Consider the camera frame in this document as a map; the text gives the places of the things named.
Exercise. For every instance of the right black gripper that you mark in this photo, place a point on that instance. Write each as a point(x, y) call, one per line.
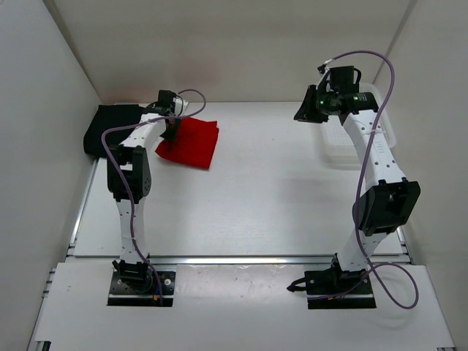
point(308, 113)

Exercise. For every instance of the red t shirt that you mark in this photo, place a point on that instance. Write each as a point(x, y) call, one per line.
point(194, 146)

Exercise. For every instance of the white plastic basket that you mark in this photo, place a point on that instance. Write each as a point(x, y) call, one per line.
point(338, 148)

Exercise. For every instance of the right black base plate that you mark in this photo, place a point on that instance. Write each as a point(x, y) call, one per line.
point(335, 289)

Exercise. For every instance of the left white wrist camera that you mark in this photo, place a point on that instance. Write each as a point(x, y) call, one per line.
point(180, 106)

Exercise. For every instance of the aluminium rail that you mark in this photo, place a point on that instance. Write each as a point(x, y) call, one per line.
point(243, 260)

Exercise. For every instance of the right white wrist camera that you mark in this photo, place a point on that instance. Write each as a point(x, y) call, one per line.
point(324, 70)

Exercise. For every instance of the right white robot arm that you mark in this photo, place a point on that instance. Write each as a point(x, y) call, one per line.
point(385, 196)

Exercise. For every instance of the black t shirt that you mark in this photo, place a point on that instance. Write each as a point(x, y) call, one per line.
point(108, 117)

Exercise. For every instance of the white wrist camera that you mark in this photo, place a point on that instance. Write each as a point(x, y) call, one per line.
point(180, 106)
point(324, 70)

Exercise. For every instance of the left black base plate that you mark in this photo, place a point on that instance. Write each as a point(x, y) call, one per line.
point(122, 294)

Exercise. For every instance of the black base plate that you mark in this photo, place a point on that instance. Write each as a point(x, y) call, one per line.
point(122, 294)
point(335, 289)

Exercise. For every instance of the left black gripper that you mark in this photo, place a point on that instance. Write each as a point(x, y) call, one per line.
point(171, 136)

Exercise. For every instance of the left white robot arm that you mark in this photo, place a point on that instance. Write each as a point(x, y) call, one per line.
point(129, 181)

